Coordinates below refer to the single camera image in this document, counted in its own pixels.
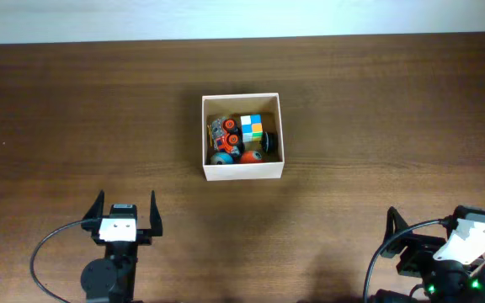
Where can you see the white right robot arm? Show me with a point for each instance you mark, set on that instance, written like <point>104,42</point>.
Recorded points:
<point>445,287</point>

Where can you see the red toy fire truck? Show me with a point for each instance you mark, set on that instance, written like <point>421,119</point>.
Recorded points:
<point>225,136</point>

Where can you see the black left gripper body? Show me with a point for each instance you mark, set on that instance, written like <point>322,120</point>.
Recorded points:
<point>143,236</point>

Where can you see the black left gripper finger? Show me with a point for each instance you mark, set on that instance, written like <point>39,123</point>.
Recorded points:
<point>156,223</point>
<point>97,208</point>

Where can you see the pink cardboard box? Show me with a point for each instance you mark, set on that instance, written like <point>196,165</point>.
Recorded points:
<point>249,103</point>

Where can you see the orange toy ball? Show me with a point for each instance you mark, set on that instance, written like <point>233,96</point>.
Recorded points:
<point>250,157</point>

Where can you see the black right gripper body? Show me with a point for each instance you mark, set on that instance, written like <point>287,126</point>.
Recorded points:
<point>413,251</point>

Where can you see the multicoloured puzzle cube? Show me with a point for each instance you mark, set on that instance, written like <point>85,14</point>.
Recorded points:
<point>252,127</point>

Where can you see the blue toy ball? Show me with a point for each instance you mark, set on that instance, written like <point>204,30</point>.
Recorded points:
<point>221,158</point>

